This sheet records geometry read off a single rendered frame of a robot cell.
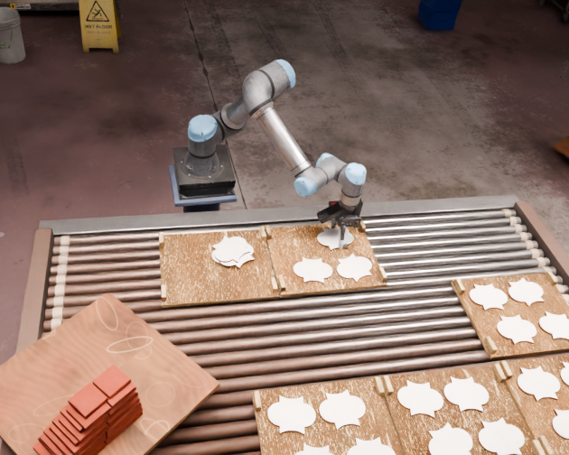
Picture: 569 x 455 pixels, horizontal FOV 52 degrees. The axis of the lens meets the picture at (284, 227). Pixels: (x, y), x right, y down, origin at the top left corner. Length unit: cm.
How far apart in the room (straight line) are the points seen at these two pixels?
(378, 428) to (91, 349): 89
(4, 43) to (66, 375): 395
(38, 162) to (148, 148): 74
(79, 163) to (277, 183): 137
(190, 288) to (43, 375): 58
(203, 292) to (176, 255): 20
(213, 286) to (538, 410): 115
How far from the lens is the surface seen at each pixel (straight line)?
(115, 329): 190
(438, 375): 204
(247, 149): 435
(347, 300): 217
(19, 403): 182
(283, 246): 228
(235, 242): 225
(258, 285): 214
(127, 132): 452
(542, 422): 209
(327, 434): 184
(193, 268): 219
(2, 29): 538
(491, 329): 224
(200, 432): 183
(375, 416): 190
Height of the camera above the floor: 255
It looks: 43 degrees down
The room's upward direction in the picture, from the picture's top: 8 degrees clockwise
